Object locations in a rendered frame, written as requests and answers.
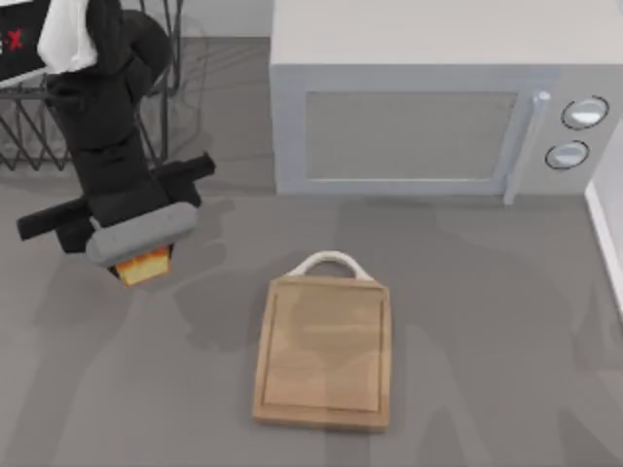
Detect toasted bread slice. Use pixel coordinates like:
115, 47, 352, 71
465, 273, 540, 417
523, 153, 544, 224
116, 245, 173, 290

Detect wooden cutting board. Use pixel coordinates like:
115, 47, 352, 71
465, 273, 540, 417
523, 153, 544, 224
251, 249, 391, 436

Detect grey microwave door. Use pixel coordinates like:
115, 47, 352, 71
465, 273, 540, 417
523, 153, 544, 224
270, 64, 536, 197

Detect pale microwave oven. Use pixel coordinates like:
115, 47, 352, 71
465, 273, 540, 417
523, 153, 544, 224
268, 0, 623, 206

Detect small round microwave knob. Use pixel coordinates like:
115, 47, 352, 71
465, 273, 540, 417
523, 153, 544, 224
543, 139, 592, 171

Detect large round microwave knob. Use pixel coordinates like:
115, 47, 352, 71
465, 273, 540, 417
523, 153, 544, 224
560, 94, 611, 130

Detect black wire basket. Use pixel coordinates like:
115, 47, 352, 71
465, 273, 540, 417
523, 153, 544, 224
0, 0, 185, 172

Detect grey microwave door handle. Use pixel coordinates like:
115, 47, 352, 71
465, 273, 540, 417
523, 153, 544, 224
502, 89, 553, 206

